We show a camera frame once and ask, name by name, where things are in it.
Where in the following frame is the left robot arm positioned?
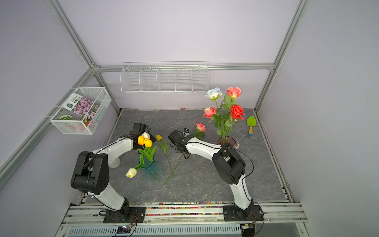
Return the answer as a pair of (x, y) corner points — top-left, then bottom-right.
(71, 123), (148, 224)

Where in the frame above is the dark red glass vase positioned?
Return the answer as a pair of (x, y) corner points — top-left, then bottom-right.
(218, 136), (239, 149)

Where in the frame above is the orange tulip flower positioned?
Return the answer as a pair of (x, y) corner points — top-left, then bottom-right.
(137, 135), (145, 146)

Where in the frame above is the white tulip flower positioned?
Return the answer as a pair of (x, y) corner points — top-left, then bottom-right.
(126, 163), (145, 178)

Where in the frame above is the red rose flower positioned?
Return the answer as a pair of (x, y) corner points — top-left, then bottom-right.
(225, 105), (245, 133)

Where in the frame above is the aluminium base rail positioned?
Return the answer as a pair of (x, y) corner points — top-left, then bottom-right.
(56, 202), (311, 237)

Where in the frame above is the white wire side basket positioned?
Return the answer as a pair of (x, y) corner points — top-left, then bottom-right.
(50, 87), (112, 135)

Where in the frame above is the small pink rose flower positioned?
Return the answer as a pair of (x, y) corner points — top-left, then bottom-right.
(203, 106), (222, 130)

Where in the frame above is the blue glass vase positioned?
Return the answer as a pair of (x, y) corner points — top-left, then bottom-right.
(142, 161), (163, 181)

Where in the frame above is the flower seed packet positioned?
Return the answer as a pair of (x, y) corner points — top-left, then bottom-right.
(62, 93), (100, 120)

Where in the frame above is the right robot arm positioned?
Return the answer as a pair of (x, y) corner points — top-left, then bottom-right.
(168, 130), (264, 222)

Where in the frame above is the pink rose double bloom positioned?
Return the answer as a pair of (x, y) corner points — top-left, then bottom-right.
(220, 87), (242, 139)

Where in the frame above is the green leaf garden trowel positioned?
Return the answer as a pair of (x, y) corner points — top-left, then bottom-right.
(247, 116), (257, 136)

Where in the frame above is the white rose flower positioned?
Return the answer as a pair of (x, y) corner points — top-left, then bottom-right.
(205, 87), (223, 112)

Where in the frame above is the white wire wall shelf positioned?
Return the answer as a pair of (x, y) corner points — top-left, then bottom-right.
(120, 61), (210, 94)

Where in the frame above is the pink rose single bloom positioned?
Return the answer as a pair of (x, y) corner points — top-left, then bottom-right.
(164, 122), (206, 185)

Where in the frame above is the pale pink tulip flower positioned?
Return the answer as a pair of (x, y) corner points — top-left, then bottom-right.
(142, 132), (151, 139)

